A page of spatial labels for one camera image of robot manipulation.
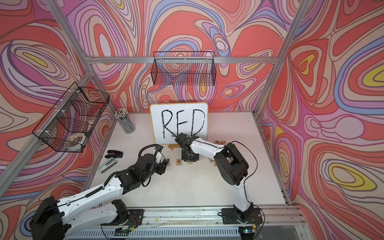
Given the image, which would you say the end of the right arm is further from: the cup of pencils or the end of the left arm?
the cup of pencils

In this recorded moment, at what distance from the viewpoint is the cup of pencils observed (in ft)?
3.17

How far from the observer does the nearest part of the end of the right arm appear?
0.69 metres

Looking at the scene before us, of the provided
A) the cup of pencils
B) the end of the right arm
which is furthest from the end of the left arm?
the cup of pencils

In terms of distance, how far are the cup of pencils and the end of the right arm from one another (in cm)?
43
